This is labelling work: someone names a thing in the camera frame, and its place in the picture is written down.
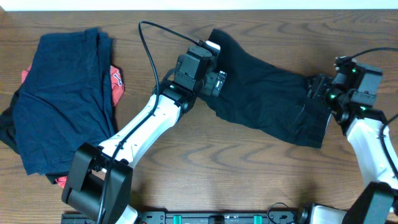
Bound black shorts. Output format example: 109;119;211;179
199;29;330;148

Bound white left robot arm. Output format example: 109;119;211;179
62;40;227;223

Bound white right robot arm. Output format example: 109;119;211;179
296;56;397;224

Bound red garment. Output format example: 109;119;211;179
13;66;124;175

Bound navy blue folded garment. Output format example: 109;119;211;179
12;28;114;175

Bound black garment under pile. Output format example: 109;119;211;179
1;90;68;188

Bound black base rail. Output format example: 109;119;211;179
61;203;398;224

